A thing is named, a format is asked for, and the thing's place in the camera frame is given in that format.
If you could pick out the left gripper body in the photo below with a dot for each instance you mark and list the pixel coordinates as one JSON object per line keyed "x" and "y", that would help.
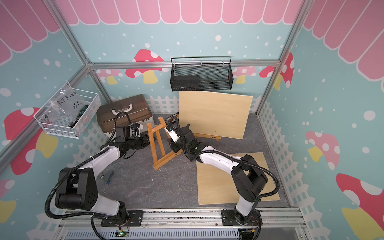
{"x": 138, "y": 143}

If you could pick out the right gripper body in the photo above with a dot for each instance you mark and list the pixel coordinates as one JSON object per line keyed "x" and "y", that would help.
{"x": 177, "y": 147}

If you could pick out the wooden easel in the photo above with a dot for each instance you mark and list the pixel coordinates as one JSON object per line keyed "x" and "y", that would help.
{"x": 217, "y": 138}
{"x": 160, "y": 157}

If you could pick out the plywood board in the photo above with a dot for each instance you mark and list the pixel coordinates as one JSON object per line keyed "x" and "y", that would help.
{"x": 215, "y": 114}
{"x": 216, "y": 186}

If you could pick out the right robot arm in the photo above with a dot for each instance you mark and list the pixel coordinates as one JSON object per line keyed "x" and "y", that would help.
{"x": 252, "y": 181}

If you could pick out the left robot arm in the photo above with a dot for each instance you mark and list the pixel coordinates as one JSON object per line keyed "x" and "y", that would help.
{"x": 76, "y": 192}

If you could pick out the black bit set case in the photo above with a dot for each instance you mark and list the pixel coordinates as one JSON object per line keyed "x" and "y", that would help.
{"x": 174, "y": 115}

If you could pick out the brown lid tool box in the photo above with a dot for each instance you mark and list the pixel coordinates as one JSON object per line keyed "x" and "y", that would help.
{"x": 122, "y": 112}

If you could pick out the black box in basket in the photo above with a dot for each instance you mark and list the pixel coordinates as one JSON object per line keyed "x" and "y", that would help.
{"x": 184, "y": 83}

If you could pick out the clear plastic bag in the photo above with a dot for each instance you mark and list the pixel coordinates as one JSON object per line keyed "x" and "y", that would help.
{"x": 64, "y": 106}

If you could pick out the black mesh wall basket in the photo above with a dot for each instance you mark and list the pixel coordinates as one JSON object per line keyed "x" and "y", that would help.
{"x": 215, "y": 72}

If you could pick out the white wire wall basket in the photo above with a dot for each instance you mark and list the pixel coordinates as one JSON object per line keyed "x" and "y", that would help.
{"x": 94, "y": 102}

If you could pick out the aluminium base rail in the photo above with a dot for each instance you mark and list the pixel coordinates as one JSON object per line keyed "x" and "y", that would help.
{"x": 190, "y": 224}

